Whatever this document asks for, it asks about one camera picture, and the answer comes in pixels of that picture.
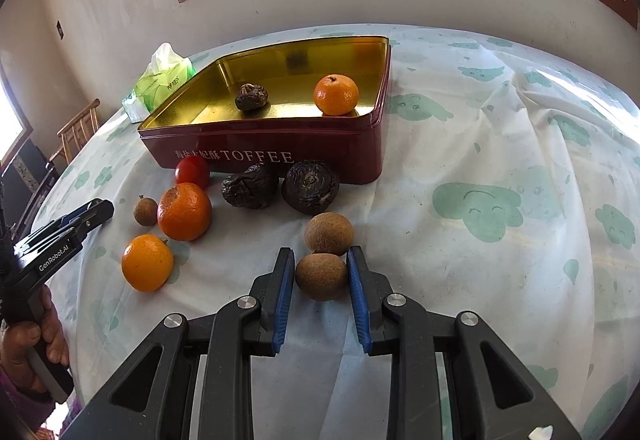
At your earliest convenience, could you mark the side window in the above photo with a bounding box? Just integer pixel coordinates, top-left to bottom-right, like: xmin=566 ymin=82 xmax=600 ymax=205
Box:
xmin=0 ymin=80 xmax=32 ymax=163

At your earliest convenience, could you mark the small orange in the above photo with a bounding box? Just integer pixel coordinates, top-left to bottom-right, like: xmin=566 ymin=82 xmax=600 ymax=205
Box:
xmin=121 ymin=234 xmax=175 ymax=292

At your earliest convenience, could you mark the dark furniture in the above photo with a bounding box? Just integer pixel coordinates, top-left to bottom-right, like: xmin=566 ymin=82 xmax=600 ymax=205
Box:
xmin=0 ymin=137 xmax=57 ymax=241

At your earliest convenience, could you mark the large blemished orange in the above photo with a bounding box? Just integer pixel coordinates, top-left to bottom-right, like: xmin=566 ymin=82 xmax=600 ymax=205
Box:
xmin=157 ymin=182 xmax=213 ymax=241

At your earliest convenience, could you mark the red and gold tin box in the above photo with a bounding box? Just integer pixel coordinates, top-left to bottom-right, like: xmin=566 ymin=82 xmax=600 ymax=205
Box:
xmin=137 ymin=36 xmax=392 ymax=185

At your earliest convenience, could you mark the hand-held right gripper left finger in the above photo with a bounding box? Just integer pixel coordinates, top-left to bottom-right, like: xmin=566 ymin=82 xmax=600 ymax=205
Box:
xmin=62 ymin=247 xmax=296 ymax=440

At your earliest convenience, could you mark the green tissue pack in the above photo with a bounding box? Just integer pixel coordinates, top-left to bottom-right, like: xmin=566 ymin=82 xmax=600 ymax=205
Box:
xmin=121 ymin=43 xmax=197 ymax=123

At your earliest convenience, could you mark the shrivelled dark passion fruit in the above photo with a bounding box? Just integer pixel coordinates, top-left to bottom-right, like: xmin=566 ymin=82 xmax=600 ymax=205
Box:
xmin=221 ymin=163 xmax=279 ymax=210

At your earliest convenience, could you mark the red cherry tomato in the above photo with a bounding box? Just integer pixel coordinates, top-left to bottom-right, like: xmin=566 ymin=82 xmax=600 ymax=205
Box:
xmin=175 ymin=155 xmax=211 ymax=189

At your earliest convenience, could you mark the person's left forearm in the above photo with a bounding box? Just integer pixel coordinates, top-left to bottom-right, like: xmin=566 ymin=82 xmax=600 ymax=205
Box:
xmin=0 ymin=370 xmax=83 ymax=440

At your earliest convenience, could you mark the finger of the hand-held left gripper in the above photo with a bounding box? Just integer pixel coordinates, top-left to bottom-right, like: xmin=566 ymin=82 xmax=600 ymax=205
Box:
xmin=29 ymin=201 xmax=97 ymax=245
xmin=70 ymin=199 xmax=115 ymax=242

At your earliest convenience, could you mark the person's left hand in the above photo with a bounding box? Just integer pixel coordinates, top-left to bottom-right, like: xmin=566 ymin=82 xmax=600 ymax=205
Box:
xmin=0 ymin=286 xmax=71 ymax=393

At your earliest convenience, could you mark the wooden chair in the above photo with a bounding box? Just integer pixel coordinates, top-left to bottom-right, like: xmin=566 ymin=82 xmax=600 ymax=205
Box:
xmin=47 ymin=99 xmax=101 ymax=166

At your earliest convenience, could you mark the small brown longan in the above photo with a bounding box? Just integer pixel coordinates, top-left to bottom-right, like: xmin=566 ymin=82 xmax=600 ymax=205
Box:
xmin=133 ymin=195 xmax=159 ymax=226

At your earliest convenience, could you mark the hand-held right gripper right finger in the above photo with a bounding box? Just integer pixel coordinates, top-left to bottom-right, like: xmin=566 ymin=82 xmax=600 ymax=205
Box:
xmin=346 ymin=246 xmax=582 ymax=440

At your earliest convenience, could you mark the orange with green stem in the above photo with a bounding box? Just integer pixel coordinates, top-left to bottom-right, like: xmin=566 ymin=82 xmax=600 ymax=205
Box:
xmin=314 ymin=74 xmax=360 ymax=116

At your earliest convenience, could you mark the round dark passion fruit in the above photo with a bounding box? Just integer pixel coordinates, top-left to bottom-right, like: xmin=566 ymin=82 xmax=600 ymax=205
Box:
xmin=281 ymin=159 xmax=341 ymax=215

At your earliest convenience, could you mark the small dried dark fruit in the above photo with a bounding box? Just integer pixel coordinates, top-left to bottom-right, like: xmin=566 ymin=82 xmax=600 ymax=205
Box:
xmin=234 ymin=83 xmax=270 ymax=111

